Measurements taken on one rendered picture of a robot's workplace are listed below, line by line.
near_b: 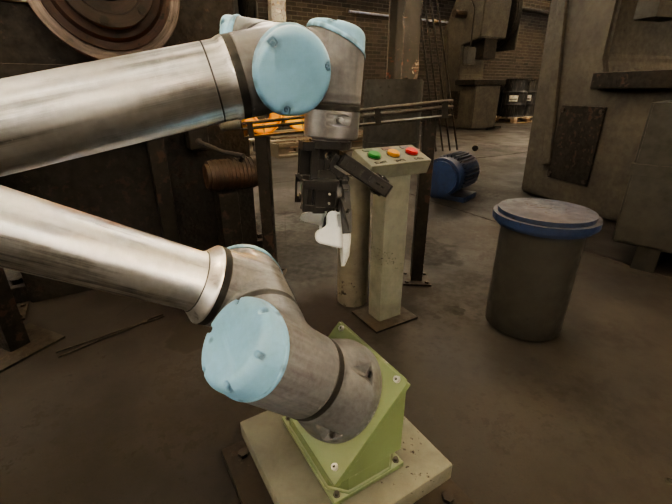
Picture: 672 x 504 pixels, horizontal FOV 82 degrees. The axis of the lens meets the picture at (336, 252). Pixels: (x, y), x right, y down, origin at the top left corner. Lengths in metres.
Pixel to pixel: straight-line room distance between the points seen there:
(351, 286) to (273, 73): 1.14
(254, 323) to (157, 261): 0.20
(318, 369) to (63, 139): 0.44
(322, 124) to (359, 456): 0.55
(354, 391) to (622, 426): 0.80
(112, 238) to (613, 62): 2.97
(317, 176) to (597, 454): 0.92
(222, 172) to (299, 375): 1.13
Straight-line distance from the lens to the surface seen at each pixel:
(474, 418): 1.16
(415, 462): 0.87
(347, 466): 0.75
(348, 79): 0.63
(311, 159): 0.65
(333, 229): 0.64
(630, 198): 2.25
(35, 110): 0.47
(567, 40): 3.36
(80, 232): 0.67
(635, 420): 1.34
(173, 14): 1.74
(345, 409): 0.70
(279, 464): 0.86
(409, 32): 5.58
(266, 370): 0.58
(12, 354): 1.65
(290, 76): 0.45
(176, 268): 0.69
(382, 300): 1.41
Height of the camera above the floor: 0.79
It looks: 23 degrees down
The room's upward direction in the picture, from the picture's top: straight up
